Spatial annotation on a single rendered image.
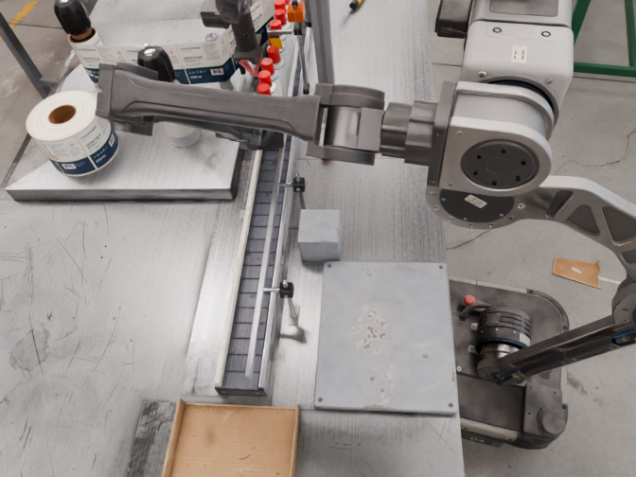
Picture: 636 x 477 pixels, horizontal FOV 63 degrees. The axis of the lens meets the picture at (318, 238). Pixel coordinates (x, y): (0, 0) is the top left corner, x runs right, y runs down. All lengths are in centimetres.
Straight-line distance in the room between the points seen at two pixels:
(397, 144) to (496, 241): 174
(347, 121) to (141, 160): 99
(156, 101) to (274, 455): 73
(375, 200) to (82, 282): 80
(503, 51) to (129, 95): 51
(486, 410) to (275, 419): 84
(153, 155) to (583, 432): 170
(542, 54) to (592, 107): 236
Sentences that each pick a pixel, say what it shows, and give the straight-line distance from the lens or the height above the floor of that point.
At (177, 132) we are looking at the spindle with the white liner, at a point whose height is 94.
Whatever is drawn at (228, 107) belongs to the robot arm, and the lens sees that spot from 76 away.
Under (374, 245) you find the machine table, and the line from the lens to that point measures 134.
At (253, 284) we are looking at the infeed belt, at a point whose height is 88.
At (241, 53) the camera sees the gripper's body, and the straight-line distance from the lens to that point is 149.
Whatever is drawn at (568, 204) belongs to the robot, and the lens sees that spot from 106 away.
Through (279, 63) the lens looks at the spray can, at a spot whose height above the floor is 105.
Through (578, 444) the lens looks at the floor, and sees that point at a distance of 212.
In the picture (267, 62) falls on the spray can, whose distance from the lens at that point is 147.
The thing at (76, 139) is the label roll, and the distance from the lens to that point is 157.
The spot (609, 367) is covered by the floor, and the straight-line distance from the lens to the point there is 226.
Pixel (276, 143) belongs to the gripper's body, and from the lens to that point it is 137.
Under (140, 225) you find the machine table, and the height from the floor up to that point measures 83.
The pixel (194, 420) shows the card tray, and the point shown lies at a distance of 122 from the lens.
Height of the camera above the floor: 196
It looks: 56 degrees down
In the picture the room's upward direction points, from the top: 9 degrees counter-clockwise
